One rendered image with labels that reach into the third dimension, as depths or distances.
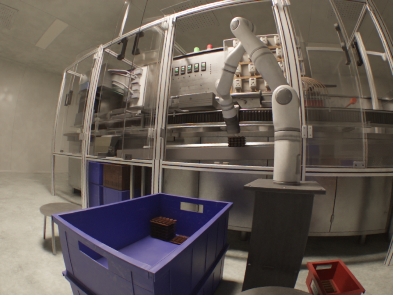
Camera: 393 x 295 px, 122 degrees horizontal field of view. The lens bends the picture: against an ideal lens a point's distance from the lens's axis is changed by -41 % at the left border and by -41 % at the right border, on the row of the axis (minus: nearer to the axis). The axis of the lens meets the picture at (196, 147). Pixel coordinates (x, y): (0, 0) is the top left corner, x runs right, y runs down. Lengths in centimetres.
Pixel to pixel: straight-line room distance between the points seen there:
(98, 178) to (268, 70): 162
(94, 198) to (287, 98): 177
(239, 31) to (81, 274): 104
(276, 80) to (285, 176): 35
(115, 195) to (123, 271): 127
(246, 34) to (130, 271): 86
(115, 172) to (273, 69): 137
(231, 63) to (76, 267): 98
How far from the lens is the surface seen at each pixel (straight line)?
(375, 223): 160
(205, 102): 131
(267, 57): 73
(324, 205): 138
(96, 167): 185
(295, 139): 61
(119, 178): 158
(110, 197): 170
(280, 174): 61
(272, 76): 73
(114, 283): 47
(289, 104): 62
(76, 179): 275
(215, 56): 192
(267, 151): 105
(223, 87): 90
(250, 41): 79
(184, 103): 138
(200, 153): 114
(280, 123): 62
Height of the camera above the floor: 63
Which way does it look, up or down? 3 degrees up
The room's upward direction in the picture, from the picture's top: 3 degrees clockwise
